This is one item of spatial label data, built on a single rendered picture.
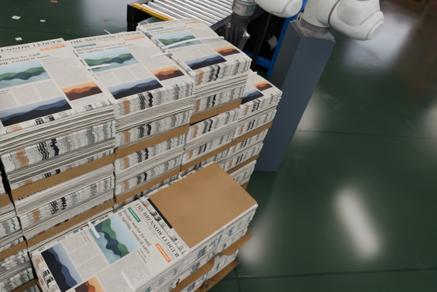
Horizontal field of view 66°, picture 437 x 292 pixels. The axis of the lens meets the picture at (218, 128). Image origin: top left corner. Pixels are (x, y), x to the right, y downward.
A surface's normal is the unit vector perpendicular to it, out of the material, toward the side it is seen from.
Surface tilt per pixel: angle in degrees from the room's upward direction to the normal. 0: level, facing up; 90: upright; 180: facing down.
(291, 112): 90
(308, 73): 90
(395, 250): 0
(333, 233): 0
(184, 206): 0
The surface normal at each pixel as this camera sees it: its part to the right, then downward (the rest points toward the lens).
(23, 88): 0.20, -0.74
